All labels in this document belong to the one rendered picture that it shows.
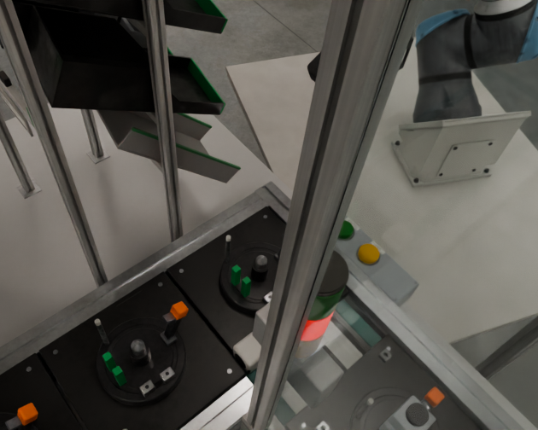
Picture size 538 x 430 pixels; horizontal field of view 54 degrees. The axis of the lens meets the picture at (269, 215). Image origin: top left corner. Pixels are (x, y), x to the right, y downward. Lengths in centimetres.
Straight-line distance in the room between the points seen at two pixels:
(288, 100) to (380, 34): 120
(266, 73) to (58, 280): 78
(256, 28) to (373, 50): 292
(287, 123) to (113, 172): 45
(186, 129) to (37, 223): 38
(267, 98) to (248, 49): 158
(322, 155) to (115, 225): 89
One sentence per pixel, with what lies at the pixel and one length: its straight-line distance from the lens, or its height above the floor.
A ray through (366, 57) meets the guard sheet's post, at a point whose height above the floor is 167.
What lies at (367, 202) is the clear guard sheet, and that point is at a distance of 31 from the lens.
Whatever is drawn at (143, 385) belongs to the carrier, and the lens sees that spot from 86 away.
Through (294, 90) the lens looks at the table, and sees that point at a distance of 147.
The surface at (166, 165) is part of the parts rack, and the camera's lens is 89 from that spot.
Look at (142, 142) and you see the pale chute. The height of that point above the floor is 118.
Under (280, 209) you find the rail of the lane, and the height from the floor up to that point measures 96.
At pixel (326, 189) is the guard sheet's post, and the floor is 158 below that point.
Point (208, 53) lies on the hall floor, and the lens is 296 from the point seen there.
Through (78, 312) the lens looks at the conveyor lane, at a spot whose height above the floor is 95.
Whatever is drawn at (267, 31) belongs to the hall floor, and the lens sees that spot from 314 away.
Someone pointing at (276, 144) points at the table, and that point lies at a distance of 132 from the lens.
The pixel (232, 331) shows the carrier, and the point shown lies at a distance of 92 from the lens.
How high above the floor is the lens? 182
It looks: 54 degrees down
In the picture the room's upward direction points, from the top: 9 degrees clockwise
